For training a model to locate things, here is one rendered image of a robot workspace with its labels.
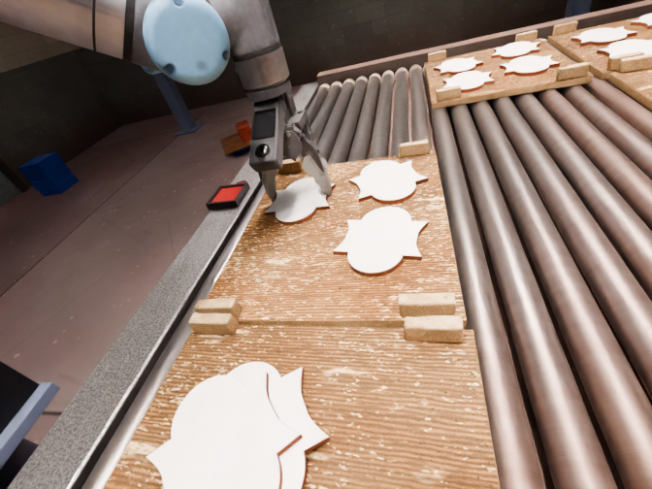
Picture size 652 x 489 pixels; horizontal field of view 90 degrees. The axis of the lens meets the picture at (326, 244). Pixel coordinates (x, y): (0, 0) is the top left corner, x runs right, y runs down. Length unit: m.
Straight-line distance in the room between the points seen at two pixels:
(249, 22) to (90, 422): 0.54
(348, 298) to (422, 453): 0.19
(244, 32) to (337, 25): 5.01
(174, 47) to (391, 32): 5.21
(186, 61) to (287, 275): 0.28
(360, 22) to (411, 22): 0.70
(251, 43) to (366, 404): 0.47
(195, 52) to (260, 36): 0.18
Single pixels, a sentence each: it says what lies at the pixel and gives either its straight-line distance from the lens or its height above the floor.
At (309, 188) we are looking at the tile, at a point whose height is 0.94.
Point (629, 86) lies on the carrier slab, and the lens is 0.96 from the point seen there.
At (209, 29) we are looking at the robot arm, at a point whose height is 1.24.
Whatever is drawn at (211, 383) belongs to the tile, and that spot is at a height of 0.96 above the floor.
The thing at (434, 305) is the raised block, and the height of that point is 0.96.
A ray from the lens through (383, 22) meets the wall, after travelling 5.50.
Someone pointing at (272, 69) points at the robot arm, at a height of 1.17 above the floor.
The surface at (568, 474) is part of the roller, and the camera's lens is 0.37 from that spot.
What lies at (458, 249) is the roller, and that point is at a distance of 0.50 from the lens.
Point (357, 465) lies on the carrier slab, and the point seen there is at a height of 0.94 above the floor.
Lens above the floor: 1.25
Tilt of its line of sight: 39 degrees down
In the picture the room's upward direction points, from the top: 17 degrees counter-clockwise
